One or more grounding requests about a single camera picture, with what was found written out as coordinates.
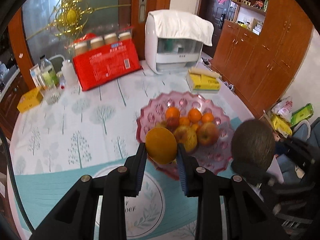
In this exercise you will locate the glass sliding door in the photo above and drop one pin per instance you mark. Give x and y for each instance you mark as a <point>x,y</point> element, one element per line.
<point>32,15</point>

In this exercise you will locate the dark avocado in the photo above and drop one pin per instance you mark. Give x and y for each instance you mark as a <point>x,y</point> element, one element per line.
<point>252,148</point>

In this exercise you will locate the large orange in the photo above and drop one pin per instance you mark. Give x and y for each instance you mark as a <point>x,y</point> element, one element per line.
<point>161,145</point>

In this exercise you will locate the small mandarin orange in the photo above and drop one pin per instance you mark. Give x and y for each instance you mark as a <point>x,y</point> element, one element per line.
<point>194,116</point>
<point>172,112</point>
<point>207,117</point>

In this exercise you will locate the yellow speckled pear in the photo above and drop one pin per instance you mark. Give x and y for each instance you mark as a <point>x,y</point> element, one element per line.
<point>187,136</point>

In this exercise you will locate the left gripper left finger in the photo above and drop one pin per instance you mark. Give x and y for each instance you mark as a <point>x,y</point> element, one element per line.
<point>73,217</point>

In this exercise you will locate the red snack package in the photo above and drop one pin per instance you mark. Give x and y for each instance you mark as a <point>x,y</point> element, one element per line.
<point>101,59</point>

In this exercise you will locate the clear drinking glass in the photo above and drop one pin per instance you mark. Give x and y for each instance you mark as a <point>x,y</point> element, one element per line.
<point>50,93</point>

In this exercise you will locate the white cloth cover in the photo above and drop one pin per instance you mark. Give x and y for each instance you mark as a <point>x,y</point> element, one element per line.
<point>173,24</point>

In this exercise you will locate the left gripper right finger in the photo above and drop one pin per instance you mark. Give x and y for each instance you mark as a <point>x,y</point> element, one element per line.
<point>227,207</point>

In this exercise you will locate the pink glass fruit bowl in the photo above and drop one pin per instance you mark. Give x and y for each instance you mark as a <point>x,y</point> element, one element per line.
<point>197,123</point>

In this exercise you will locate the tree-patterned tablecloth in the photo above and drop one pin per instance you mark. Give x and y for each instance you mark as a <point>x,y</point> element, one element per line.
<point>93,132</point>

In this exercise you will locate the clear plastic bottle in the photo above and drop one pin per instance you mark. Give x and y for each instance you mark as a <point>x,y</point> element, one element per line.
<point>48,72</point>

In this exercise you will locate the white countertop appliance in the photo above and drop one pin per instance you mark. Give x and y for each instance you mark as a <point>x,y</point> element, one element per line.
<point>164,55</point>

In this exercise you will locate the yellow small box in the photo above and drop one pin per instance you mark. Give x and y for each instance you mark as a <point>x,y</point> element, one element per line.
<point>29,100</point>

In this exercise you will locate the gold door ornament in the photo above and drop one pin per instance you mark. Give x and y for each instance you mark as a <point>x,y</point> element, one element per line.
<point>69,17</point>

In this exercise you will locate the red apple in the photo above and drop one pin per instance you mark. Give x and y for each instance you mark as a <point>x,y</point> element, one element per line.
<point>207,134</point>

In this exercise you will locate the red lychee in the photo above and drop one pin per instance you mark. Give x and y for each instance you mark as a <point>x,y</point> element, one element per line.
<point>172,123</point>

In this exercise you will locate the white squeeze bottle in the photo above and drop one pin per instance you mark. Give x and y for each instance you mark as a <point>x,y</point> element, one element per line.
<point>65,66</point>

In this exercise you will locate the wooden cabinet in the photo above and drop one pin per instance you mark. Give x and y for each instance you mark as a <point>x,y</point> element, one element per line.
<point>261,67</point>

